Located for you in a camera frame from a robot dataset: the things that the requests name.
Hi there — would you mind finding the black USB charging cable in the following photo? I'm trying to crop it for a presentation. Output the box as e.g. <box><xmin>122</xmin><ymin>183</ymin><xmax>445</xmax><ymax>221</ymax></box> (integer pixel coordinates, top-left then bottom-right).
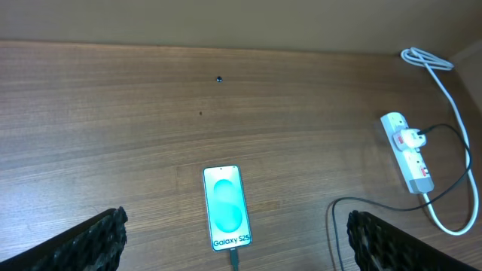
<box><xmin>228</xmin><ymin>123</ymin><xmax>473</xmax><ymax>271</ymax></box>

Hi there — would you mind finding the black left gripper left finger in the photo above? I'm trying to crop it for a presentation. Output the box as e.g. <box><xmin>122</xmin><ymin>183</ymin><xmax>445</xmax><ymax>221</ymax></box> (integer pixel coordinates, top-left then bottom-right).
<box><xmin>1</xmin><ymin>207</ymin><xmax>128</xmax><ymax>271</ymax></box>

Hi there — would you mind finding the white charger adapter plug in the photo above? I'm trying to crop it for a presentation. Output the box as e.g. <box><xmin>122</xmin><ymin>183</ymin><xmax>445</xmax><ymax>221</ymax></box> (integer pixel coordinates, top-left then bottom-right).
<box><xmin>392</xmin><ymin>128</ymin><xmax>427</xmax><ymax>151</ymax></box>

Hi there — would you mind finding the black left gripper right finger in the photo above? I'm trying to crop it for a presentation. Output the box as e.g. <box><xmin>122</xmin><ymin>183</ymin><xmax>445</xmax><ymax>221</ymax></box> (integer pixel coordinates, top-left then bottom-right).
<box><xmin>347</xmin><ymin>211</ymin><xmax>476</xmax><ymax>271</ymax></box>

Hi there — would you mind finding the white coiled power cable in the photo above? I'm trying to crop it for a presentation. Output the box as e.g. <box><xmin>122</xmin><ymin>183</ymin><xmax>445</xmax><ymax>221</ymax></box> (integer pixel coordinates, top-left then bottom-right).
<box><xmin>399</xmin><ymin>47</ymin><xmax>480</xmax><ymax>236</ymax></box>

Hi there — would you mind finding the white power extension socket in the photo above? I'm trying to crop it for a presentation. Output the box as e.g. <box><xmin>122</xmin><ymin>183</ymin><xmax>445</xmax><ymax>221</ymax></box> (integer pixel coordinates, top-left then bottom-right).
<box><xmin>380</xmin><ymin>112</ymin><xmax>435</xmax><ymax>194</ymax></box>

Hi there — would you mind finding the smartphone with cyan screen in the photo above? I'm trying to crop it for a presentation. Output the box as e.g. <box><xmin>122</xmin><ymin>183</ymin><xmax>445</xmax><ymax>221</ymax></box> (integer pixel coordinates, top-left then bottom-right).
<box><xmin>203</xmin><ymin>165</ymin><xmax>252</xmax><ymax>251</ymax></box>

